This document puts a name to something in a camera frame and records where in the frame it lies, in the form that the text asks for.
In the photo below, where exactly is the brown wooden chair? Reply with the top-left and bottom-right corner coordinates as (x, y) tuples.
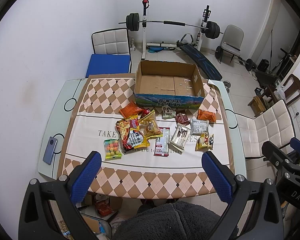
(283, 74), (300, 106)

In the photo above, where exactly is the black blue sit-up bench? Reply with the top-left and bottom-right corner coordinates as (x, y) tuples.
(176, 33), (223, 81)

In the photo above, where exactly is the yellow panda snack bag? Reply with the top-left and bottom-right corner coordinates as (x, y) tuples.
(196, 133), (214, 151)

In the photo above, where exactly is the small orange snack packet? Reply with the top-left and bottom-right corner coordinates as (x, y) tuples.
(197, 109), (216, 123)

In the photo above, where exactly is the grey white wafer packet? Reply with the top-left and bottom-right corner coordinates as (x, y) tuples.
(190, 118), (209, 135)

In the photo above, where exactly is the colourful candy ball bag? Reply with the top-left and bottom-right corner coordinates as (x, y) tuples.
(103, 139), (122, 160)

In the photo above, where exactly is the blue smartphone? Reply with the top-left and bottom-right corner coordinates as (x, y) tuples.
(43, 137), (58, 165)

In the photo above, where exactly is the dark red snack packet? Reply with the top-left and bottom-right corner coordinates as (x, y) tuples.
(175, 112), (190, 126)

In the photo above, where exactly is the cardboard box with blue print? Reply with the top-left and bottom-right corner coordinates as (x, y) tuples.
(134, 60), (205, 109)

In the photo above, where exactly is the white Franzzi cookie packet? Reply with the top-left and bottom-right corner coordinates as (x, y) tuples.
(169, 124), (191, 152)

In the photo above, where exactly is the yellow Sedaap noodle packet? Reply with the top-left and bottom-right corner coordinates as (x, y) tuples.
(116, 115), (150, 152)

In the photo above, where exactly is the barbell with black plates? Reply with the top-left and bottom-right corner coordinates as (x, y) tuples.
(119, 13), (223, 39)

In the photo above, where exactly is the white padded chair right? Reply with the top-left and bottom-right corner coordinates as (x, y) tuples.
(236, 100), (295, 181)

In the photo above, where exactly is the red white long snack packet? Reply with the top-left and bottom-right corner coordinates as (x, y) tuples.
(154, 127), (170, 157)

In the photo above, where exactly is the grey folding chair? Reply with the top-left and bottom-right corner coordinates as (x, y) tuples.
(215, 24), (244, 62)

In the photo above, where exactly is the white padded chair blue cushion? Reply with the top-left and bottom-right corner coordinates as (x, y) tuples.
(86, 28), (132, 77)

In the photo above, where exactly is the white bench press rack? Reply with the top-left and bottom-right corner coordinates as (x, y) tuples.
(132, 0), (209, 50)

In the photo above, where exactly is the large orange snack bag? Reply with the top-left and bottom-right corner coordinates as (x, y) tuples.
(119, 101), (143, 118)

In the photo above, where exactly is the checkered pink brown tablecloth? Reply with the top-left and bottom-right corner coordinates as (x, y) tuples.
(57, 73), (235, 199)

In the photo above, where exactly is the dark fleece clothing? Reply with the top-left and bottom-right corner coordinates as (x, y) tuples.
(113, 200), (221, 239)

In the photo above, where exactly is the chrome dumbbell near bench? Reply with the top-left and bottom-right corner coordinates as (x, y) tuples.
(223, 81), (231, 93)

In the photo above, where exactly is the small wooden stool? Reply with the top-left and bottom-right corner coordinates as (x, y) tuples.
(248, 96), (266, 117)

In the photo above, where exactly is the yellow biscuit snack bag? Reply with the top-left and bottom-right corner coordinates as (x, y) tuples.
(139, 110), (163, 139)

